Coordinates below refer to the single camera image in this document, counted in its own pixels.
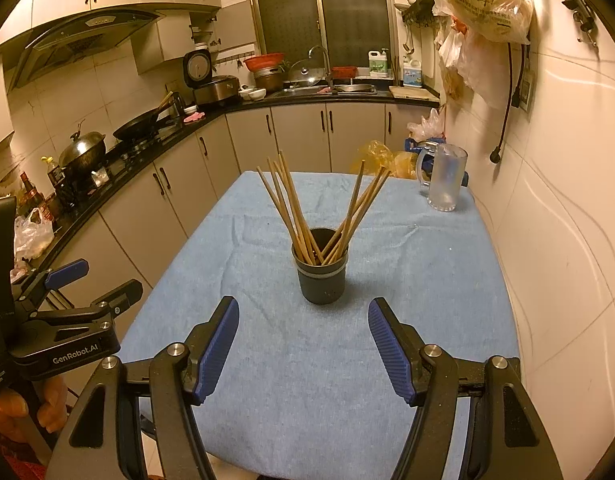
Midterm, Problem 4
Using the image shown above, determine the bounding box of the glass pot lid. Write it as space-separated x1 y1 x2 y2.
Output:
286 58 326 87

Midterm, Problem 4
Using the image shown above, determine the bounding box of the wooden chopstick four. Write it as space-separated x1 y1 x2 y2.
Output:
278 151 324 264

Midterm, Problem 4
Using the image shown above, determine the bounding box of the rice cooker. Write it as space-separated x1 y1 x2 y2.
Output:
183 49 240 105

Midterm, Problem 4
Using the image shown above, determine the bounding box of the black frying pan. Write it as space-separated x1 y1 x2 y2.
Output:
114 91 178 142

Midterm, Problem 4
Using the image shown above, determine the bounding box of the red basin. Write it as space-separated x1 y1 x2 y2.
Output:
245 52 285 73

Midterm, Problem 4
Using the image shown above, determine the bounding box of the black power cable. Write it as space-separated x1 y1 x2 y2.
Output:
488 41 531 165

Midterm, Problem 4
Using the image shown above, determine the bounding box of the wooden chopstick five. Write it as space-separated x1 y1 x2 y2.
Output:
270 162 311 263

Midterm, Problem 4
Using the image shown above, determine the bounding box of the wooden chopstick nine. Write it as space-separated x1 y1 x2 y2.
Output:
338 167 391 260

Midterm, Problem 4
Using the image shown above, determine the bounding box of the left hand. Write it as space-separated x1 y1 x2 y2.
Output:
0 375 68 443

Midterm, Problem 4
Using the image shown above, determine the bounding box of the black utensil holder cup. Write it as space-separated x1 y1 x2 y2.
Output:
291 247 349 306

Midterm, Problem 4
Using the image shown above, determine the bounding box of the wooden chopstick six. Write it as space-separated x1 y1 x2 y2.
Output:
332 159 365 262

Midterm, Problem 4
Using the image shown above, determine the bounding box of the wooden chopstick three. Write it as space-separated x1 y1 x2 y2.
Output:
277 160 316 264

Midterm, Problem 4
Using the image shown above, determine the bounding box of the wooden chopstick one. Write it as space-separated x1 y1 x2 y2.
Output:
257 167 306 261

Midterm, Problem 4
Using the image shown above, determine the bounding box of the range hood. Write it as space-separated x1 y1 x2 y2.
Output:
10 8 159 89

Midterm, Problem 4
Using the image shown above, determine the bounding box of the wooden chopstick seven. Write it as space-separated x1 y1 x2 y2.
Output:
320 164 387 259

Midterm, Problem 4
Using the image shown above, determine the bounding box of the wooden chopstick two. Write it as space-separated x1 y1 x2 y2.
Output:
268 158 313 263

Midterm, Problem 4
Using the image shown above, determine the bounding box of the steel wok with lid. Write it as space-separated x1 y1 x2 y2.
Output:
59 128 106 178

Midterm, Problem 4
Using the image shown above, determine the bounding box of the yellow plastic bag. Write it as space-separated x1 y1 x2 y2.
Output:
350 140 418 180

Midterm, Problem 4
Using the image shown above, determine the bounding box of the hanging bag of flatbread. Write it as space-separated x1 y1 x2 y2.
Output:
432 0 535 46

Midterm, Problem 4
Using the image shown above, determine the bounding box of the wooden chopstick eight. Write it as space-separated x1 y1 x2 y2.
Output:
322 168 390 265

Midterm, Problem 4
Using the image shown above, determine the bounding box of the wall hook rack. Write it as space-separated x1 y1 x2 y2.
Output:
394 0 434 26

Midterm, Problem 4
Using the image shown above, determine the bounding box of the frosted glass mug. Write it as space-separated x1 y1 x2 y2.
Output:
416 143 468 212

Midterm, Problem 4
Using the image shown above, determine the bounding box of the blue towel mat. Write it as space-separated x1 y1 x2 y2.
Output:
120 171 519 479

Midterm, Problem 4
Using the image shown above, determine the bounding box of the wooden cutting board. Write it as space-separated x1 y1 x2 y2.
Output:
389 86 440 103

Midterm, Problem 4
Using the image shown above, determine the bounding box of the sink faucet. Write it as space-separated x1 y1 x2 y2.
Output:
307 44 332 87

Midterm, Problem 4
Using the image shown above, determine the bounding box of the white detergent bottle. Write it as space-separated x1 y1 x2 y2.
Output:
367 49 390 79

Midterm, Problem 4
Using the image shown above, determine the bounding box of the blue plastic bag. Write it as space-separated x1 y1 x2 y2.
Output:
404 138 446 177

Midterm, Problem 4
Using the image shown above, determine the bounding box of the wooden chopstick ten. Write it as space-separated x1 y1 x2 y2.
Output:
327 167 383 261

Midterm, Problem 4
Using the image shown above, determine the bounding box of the steel pot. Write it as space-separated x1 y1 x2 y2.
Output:
254 66 286 94

